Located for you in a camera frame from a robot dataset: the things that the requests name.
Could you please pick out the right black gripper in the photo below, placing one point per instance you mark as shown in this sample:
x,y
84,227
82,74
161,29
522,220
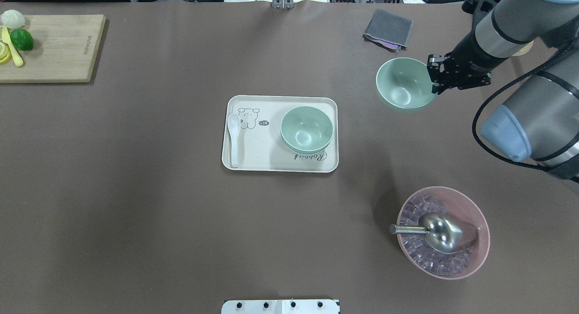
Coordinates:
x,y
470,59

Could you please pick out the green bowl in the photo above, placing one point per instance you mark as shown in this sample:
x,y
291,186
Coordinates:
x,y
299,151
404,85
306,127

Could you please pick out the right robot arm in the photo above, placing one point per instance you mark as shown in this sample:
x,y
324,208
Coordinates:
x,y
532,121

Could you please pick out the grey folded cloth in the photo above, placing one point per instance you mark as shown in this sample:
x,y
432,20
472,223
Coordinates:
x,y
388,30

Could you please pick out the wooden mug tree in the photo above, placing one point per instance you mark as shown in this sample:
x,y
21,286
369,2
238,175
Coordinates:
x,y
522,49

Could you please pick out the green bowl on tray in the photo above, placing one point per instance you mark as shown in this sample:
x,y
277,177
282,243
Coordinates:
x,y
299,151

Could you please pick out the metal scoop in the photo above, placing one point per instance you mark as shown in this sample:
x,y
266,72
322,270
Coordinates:
x,y
442,232

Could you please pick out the pink bowl with ice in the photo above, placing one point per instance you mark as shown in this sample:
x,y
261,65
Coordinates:
x,y
439,199

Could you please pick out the cream rectangular tray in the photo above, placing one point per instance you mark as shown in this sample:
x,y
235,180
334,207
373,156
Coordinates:
x,y
260,144

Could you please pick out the white ceramic spoon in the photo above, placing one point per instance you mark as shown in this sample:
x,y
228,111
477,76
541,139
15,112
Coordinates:
x,y
234,128

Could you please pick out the wooden cutting board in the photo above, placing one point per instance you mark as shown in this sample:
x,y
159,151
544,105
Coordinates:
x,y
65,50

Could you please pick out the green lime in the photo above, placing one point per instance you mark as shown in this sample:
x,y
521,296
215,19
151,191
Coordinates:
x,y
21,39

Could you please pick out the white garlic bulb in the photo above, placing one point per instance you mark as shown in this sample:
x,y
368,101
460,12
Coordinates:
x,y
13,19

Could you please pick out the lemon slice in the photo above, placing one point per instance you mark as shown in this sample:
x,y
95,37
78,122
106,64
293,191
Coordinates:
x,y
5,53

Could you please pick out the yellow plastic knife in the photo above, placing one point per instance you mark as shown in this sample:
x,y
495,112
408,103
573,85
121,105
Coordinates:
x,y
16,57

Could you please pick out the right gripper camera mount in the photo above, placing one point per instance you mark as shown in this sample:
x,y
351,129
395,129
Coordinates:
x,y
478,8

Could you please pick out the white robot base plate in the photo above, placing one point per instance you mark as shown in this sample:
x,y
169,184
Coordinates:
x,y
287,306

